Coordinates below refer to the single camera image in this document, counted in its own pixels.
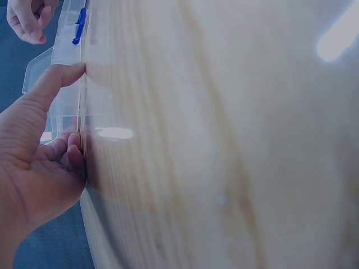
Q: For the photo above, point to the person's right fingers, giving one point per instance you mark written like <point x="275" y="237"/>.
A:
<point x="37" y="30"/>

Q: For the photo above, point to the blue plastic tool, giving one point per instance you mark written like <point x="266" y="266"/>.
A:
<point x="79" y="26"/>

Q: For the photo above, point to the person's left hand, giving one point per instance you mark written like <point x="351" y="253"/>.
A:
<point x="31" y="173"/>

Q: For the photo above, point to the person's right hand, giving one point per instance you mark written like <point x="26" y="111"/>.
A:
<point x="23" y="21"/>

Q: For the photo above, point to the clear plastic compartment box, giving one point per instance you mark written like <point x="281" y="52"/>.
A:
<point x="66" y="56"/>

